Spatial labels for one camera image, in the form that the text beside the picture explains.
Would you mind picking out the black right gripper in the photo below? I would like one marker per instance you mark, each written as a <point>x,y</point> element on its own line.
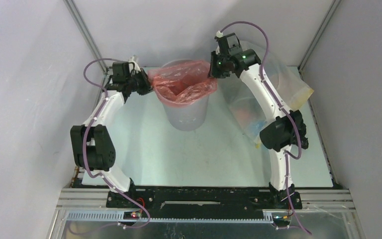
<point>215,69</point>

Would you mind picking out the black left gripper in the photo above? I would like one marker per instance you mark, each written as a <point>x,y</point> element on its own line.
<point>147,87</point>

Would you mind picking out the red plastic trash bag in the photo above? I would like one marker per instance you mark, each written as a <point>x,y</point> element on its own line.
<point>182,84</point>

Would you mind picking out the white plastic trash bin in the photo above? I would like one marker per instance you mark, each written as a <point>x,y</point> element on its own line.
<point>187,118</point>

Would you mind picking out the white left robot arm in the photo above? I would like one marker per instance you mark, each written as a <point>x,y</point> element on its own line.
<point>93,149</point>

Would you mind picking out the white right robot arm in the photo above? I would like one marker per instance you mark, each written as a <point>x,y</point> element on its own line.
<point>284,132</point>

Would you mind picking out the large translucent plastic bag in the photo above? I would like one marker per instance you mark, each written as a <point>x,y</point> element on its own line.
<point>253,106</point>

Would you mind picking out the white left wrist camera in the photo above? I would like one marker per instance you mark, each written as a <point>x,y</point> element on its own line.
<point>133,65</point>

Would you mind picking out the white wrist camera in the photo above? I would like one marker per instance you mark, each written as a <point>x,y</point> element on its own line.
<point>218,35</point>
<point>133,65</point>

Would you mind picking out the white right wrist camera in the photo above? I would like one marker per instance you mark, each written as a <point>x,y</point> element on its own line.
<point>218,35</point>

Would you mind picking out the left aluminium corner post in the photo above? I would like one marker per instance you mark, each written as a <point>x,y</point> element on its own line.
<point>82,27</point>

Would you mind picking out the aluminium corner post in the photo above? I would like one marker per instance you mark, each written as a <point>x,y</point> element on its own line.
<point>320,31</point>
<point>82,27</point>

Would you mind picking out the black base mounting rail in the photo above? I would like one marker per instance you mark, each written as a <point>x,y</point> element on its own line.
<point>206,203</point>

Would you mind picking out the right aluminium corner post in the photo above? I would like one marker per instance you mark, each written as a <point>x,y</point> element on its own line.
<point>320,31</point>

